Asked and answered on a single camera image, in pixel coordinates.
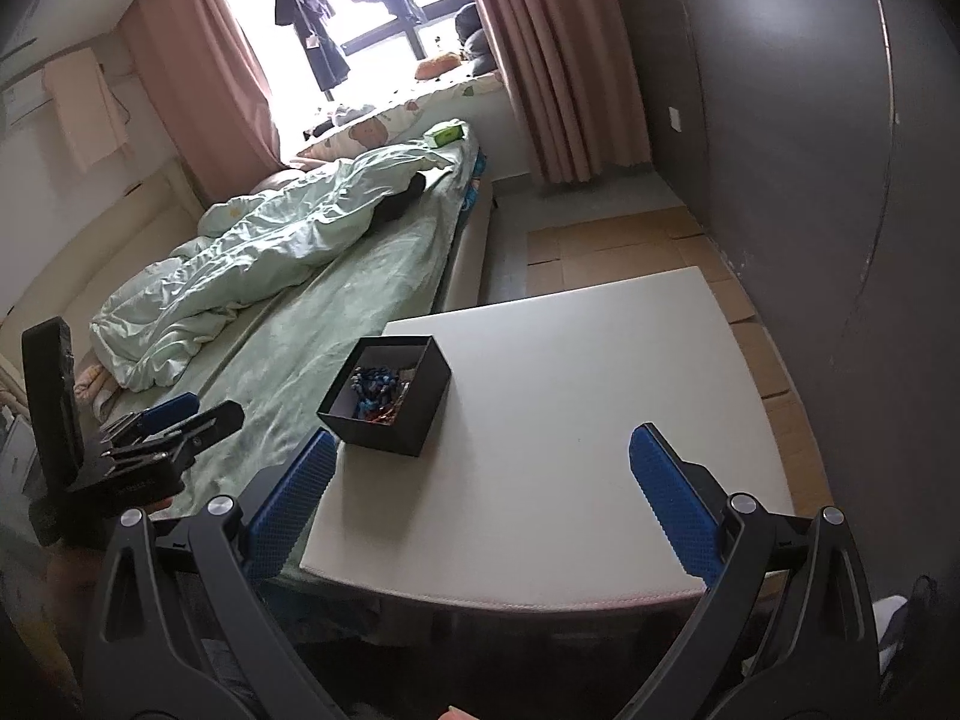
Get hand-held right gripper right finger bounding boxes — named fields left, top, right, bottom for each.
left=611, top=422, right=884, bottom=720

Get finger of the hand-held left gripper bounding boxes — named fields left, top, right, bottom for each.
left=100, top=391, right=201, bottom=441
left=103, top=401, right=246, bottom=467

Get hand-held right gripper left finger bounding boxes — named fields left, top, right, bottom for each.
left=79, top=427, right=355, bottom=720

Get blue bead bracelet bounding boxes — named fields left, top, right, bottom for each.
left=349, top=366, right=397, bottom=418

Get black jewelry box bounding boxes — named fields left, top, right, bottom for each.
left=316, top=336, right=452, bottom=458

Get beige headboard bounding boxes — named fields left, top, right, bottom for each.
left=0, top=161, right=207, bottom=383

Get light green duvet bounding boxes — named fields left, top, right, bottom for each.
left=90, top=142, right=470, bottom=391

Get green bed sheet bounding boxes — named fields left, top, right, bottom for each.
left=97, top=139, right=488, bottom=541

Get white cloth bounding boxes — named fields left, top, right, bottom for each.
left=874, top=594, right=912, bottom=650

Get cardboard floor sheets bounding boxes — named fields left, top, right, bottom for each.
left=525, top=204, right=833, bottom=533

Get black garment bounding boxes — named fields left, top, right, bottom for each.
left=371, top=172, right=428, bottom=226

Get white air conditioner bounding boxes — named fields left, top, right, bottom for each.
left=0, top=37, right=83, bottom=128

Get pink curtain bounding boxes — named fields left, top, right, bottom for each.
left=457, top=0, right=652, bottom=186
left=124, top=0, right=290, bottom=211

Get patterned window seat cushion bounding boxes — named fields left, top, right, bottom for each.
left=300, top=75, right=505, bottom=158

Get blue patterned sheet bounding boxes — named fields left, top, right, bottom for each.
left=461, top=150, right=488, bottom=215

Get orange plush toy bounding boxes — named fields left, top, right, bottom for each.
left=416, top=51, right=464, bottom=80

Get hanging dark clothes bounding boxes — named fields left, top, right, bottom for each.
left=268, top=0, right=460, bottom=91

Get dark grey pillow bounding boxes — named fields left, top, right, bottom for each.
left=454, top=2, right=502, bottom=77

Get white bed frame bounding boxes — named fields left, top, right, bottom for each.
left=436, top=176, right=497, bottom=316

